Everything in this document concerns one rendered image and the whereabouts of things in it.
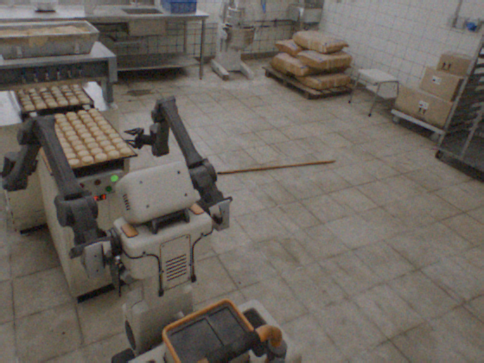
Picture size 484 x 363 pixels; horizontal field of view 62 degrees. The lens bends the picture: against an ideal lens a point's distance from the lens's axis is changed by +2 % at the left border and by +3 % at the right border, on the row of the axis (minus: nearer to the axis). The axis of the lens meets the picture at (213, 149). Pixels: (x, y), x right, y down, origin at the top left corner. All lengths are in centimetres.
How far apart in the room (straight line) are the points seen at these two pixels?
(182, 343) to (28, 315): 146
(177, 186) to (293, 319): 147
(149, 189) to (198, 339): 43
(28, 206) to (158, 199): 174
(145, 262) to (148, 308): 27
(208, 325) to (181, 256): 21
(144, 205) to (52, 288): 154
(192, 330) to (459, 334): 190
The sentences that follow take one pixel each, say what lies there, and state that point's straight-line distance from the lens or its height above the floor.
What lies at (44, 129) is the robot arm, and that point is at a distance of 145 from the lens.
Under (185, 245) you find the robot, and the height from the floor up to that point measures 105.
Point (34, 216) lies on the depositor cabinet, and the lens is 289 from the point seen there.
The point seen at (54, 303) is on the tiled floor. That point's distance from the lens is 255.
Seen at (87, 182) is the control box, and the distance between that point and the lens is 195.
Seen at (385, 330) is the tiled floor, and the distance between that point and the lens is 264.
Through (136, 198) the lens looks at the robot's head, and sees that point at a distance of 116.
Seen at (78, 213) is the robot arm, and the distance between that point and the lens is 126.
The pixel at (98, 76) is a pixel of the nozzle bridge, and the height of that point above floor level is 105.
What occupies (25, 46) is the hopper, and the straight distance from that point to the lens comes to 245.
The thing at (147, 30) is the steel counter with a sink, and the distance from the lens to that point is 536.
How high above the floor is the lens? 190
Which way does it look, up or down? 29 degrees down
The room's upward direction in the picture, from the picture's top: 5 degrees clockwise
